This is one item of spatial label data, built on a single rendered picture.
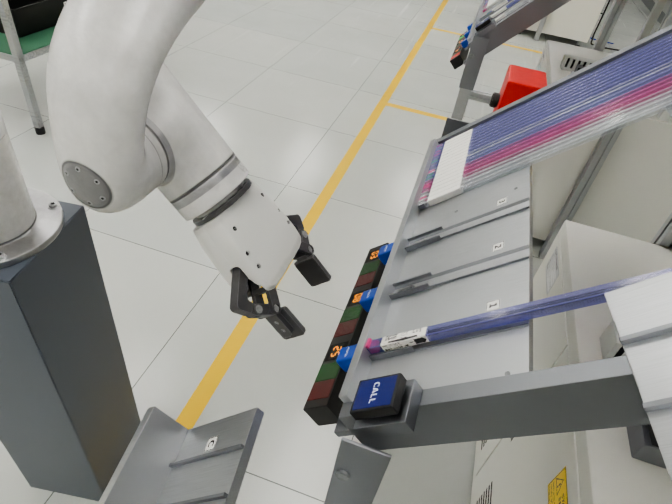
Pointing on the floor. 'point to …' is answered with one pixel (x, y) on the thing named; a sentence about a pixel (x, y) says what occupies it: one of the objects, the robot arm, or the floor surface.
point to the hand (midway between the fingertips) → (305, 301)
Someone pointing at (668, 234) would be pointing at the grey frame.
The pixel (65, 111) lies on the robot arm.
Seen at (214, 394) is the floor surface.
